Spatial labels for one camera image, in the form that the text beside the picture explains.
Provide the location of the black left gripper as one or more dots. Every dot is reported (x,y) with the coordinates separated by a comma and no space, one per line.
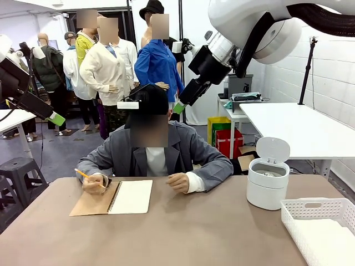
(11,79)

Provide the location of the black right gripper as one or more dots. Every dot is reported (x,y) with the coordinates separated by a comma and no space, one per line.
(210,65)

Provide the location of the orange pencil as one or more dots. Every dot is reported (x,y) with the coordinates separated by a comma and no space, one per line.
(83,174)

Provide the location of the spiral notebook with kraft cover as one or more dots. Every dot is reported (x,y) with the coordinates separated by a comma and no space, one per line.
(130,198)

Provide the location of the person's right forearm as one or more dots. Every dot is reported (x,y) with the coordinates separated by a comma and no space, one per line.
(91,169)

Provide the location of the person's left forearm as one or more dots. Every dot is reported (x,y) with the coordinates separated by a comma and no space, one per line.
(210,177)

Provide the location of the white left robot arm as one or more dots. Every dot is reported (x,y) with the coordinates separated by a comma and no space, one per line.
(4,45)

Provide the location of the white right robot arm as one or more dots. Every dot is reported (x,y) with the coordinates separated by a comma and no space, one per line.
(235,16)

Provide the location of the person's left hand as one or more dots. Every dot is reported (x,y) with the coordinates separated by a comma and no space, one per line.
(178,183)

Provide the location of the person's right hand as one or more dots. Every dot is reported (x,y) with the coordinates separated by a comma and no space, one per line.
(94,185)

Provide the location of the black tripod stand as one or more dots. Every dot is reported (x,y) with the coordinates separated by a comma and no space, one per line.
(34,80)
(306,74)

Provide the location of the mannequin in dark green vest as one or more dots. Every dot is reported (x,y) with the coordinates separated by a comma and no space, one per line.
(52,72)

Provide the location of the black cap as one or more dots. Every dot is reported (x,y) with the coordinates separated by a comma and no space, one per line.
(154,99)

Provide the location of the teal crumpled cloth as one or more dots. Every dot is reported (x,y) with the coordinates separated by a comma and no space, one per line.
(228,104)

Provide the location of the mannequin in blue shirt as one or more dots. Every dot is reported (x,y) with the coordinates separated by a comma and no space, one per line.
(155,63)

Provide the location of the green bag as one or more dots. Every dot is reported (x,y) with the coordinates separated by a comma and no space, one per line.
(222,126)

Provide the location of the small white side table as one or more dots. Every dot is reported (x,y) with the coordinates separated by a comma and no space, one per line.
(233,116)

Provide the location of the capped mannequin in white shirt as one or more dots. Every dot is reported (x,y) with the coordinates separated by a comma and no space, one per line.
(73,72)

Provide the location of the grey box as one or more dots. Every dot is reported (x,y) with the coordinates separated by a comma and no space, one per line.
(245,86)

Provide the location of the grey tray bin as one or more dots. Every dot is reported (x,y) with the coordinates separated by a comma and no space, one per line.
(245,101)

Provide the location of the black spray bottle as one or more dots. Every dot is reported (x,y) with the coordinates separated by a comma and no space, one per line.
(246,88)

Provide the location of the person in grey blazer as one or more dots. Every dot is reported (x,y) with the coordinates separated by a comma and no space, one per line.
(188,149)

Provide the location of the black plastic stool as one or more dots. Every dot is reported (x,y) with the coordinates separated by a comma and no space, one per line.
(19,166)

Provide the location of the computer monitor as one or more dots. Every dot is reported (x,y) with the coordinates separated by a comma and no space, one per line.
(54,45)

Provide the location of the black light stand pole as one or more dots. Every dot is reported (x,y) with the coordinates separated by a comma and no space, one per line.
(181,22)

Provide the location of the mannequin in black t-shirt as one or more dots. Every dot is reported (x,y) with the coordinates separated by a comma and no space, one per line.
(145,36)

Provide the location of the mannequin in yellow jacket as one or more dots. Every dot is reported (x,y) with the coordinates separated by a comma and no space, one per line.
(81,47)

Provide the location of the mannequin in cream cardigan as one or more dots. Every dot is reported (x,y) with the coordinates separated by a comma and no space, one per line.
(105,72)

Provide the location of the brown cardboard piece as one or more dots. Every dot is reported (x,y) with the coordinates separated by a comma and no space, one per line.
(247,162)

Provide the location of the black bucket hat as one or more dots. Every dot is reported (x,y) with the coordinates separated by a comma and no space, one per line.
(151,8)

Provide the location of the black metal stool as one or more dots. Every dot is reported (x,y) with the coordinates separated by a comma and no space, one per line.
(8,199)

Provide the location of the large white table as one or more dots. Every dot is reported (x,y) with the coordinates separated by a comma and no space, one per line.
(291,124)

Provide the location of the white lidded trash bin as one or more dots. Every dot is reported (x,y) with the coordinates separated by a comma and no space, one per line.
(266,191)

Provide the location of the white perforated plastic basket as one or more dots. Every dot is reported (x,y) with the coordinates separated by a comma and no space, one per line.
(288,219)

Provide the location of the white paper stack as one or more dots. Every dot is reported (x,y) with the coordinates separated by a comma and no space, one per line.
(327,243)

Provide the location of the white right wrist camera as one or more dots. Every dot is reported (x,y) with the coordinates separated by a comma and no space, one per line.
(176,47)

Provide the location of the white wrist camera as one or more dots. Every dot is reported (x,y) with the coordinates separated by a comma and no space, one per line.
(38,52)
(176,47)

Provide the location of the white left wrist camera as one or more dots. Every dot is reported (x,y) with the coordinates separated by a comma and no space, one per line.
(38,52)

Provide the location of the white head-mounted camera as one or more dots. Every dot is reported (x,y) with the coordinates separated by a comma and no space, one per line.
(127,105)

